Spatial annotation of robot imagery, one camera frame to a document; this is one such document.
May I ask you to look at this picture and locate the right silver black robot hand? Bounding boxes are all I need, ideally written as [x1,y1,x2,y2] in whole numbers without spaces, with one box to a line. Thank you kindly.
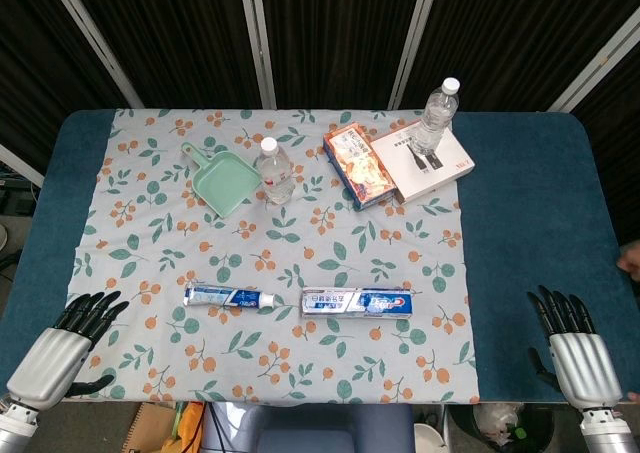
[527,285,624,414]

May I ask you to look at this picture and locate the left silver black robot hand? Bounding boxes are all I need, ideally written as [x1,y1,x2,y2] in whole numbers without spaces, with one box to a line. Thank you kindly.
[5,290,130,412]

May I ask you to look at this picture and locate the white blue toothpaste tube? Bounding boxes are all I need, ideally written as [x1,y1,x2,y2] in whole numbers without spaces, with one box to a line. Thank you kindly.
[183,282,276,310]

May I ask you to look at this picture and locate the silver blue toothpaste box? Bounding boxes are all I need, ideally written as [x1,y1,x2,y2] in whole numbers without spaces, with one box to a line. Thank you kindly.
[300,287,415,319]

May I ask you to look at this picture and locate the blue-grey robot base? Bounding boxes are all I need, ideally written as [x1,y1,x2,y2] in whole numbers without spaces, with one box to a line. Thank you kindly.
[202,402,415,453]

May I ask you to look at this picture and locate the person's bare hand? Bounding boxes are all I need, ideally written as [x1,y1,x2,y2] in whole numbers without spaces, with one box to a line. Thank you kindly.
[617,241,640,275]

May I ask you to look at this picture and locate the orange snack box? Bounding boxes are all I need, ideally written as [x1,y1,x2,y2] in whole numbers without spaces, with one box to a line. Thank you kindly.
[322,121,396,211]

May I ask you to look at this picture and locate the orange yellow bag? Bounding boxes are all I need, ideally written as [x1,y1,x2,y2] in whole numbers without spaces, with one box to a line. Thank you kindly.
[167,401,206,453]

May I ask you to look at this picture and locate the white round bucket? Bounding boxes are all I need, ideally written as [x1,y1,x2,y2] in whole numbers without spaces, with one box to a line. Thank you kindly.
[413,422,447,453]

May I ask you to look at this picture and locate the mint green plastic scoop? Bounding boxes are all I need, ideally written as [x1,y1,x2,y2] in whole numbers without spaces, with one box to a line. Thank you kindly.
[180,141,262,219]

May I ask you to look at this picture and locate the floral print tablecloth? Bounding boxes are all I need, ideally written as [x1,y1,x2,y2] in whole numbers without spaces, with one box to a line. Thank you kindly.
[43,107,481,405]

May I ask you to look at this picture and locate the water bottle with red label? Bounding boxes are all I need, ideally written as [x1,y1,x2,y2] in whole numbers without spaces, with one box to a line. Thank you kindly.
[257,136,296,206]

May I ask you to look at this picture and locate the tall clear water bottle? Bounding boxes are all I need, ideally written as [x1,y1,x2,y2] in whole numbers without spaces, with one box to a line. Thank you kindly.
[408,77,461,157]

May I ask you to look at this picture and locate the white partition post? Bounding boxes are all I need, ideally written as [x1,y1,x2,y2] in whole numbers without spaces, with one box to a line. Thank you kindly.
[42,0,146,109]
[237,0,277,110]
[0,142,45,188]
[387,0,441,110]
[548,15,640,113]

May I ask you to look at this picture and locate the white flat cable box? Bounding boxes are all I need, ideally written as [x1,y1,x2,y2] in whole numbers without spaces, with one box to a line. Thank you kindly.
[369,126,475,205]

